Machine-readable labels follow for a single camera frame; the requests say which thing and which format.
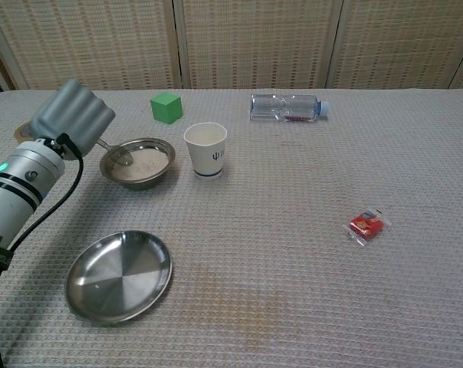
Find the white woven table cloth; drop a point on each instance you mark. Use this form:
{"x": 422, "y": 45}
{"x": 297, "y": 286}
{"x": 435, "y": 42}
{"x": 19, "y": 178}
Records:
{"x": 293, "y": 268}

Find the left robot hand grey black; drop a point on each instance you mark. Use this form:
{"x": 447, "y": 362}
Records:
{"x": 72, "y": 115}

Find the flat steel plate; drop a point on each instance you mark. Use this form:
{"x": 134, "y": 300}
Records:
{"x": 118, "y": 280}

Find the yellow packing tape roll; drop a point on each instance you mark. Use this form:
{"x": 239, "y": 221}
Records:
{"x": 22, "y": 132}

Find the red snack packet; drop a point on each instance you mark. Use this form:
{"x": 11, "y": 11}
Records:
{"x": 366, "y": 225}

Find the steel bowl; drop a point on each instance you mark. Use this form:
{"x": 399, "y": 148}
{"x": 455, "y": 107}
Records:
{"x": 139, "y": 184}

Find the metal spoon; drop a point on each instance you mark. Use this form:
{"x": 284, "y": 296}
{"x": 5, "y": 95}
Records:
{"x": 120, "y": 156}

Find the green cube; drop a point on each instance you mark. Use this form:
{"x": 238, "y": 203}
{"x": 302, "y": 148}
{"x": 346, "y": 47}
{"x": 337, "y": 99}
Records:
{"x": 166, "y": 109}

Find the clear plastic water bottle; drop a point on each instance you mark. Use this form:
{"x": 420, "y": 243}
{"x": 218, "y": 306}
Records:
{"x": 281, "y": 109}

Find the bamboo folding screen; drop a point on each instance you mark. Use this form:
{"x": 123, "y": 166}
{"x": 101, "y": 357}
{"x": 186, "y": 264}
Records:
{"x": 254, "y": 42}

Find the white paper cup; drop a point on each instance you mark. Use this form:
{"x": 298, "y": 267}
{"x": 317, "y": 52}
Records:
{"x": 208, "y": 157}

